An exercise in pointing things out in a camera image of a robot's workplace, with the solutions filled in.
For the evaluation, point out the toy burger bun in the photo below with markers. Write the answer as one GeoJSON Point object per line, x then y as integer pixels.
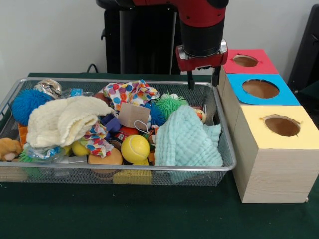
{"type": "Point", "coordinates": [112, 158]}

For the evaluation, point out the green spiky ball toy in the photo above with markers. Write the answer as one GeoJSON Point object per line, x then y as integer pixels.
{"type": "Point", "coordinates": [169, 103]}

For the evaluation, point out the mint green cloth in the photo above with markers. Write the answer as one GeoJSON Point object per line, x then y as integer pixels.
{"type": "Point", "coordinates": [184, 139]}

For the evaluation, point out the dark green side tablecloth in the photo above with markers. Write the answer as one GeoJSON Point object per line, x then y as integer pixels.
{"type": "Point", "coordinates": [311, 90]}

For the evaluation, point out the polka dot cloth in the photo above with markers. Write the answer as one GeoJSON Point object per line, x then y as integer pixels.
{"type": "Point", "coordinates": [124, 92]}

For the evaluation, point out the yellow ball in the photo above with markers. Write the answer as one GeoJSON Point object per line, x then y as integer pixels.
{"type": "Point", "coordinates": [134, 148]}

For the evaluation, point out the orange plush toy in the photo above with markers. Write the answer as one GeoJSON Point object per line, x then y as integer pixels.
{"type": "Point", "coordinates": [10, 148]}

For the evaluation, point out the black upright panel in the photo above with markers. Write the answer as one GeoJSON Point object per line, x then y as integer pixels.
{"type": "Point", "coordinates": [306, 49]}

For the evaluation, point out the cream white cloth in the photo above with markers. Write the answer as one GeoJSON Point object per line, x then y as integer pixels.
{"type": "Point", "coordinates": [54, 119]}

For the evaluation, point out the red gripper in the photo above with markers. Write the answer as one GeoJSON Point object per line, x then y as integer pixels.
{"type": "Point", "coordinates": [199, 64]}

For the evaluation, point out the blue spiky ball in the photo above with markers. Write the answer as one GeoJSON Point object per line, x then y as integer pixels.
{"type": "Point", "coordinates": [25, 104]}

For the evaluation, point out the silver mesh bin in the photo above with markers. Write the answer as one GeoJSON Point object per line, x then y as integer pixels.
{"type": "Point", "coordinates": [215, 119]}

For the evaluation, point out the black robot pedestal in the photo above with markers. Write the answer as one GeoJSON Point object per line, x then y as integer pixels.
{"type": "Point", "coordinates": [139, 44]}

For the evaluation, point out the wooden three-hole box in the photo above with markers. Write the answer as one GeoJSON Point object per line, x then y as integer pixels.
{"type": "Point", "coordinates": [274, 174]}

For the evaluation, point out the beige cardboard block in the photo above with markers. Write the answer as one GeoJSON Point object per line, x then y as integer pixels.
{"type": "Point", "coordinates": [133, 115]}

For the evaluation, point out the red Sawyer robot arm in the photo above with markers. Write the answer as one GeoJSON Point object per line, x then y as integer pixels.
{"type": "Point", "coordinates": [199, 15]}

